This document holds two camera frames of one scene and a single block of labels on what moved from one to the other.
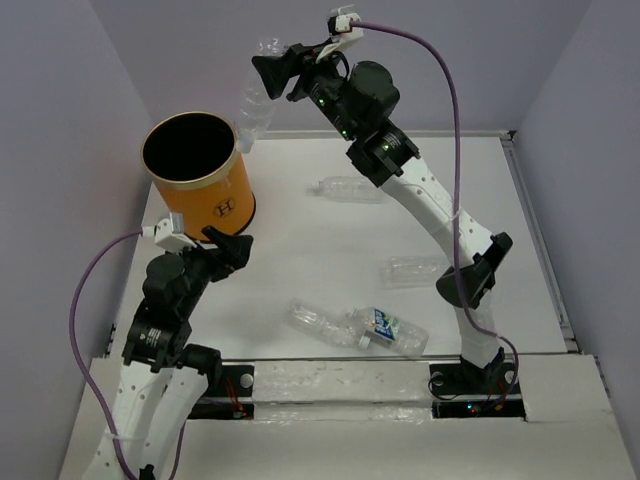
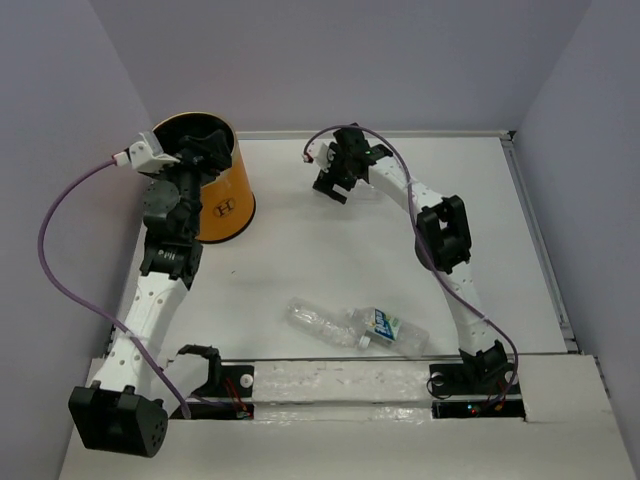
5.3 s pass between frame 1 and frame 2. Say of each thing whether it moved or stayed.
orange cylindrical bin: stayed
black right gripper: moved
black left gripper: moved
